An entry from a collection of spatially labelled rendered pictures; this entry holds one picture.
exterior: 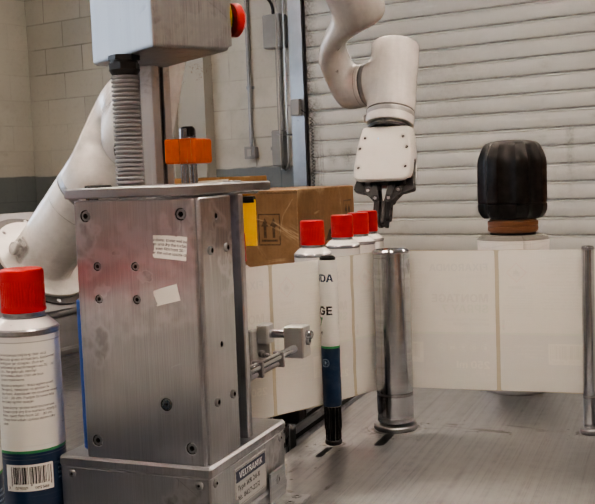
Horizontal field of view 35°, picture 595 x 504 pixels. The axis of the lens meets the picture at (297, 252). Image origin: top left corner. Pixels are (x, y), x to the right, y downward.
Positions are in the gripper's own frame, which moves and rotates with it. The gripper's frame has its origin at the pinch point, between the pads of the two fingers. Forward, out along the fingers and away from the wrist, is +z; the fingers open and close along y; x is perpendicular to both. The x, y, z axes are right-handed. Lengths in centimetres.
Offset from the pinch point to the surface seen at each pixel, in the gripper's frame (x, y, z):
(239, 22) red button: -61, 2, -4
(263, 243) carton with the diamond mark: 7.1, -25.0, 2.9
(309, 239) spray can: -33.3, 1.2, 13.6
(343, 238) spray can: -19.8, 0.8, 9.7
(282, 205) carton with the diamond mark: 4.7, -20.9, -3.6
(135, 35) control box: -68, -7, 0
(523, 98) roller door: 358, -42, -178
